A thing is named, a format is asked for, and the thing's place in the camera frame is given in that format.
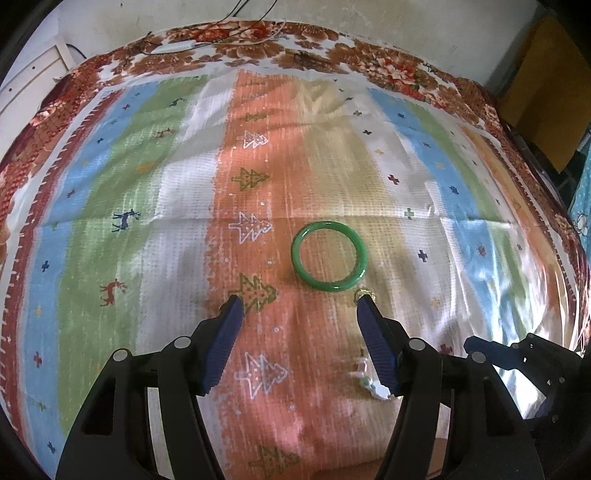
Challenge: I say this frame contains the green jade bangle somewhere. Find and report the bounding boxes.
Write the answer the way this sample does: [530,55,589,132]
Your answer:
[290,220,369,293]

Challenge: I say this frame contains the white pearl bracelet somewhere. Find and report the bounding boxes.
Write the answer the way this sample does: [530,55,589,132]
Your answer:
[358,359,394,401]

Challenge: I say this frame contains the brown hanging garment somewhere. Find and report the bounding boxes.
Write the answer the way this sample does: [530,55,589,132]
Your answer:
[498,15,590,172]

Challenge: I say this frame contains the floral red bed sheet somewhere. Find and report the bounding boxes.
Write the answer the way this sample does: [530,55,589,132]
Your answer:
[1,20,590,321]

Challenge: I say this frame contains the striped colourful mat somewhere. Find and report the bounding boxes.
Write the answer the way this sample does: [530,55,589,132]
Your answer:
[1,69,583,479]

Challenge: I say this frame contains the white headboard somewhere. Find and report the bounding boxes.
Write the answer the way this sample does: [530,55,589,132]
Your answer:
[1,35,75,145]

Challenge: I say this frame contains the blue patterned curtain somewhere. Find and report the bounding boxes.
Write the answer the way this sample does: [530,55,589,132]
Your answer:
[569,146,591,243]

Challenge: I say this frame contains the white phone on bed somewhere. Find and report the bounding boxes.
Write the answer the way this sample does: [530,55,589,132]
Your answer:
[153,40,196,54]

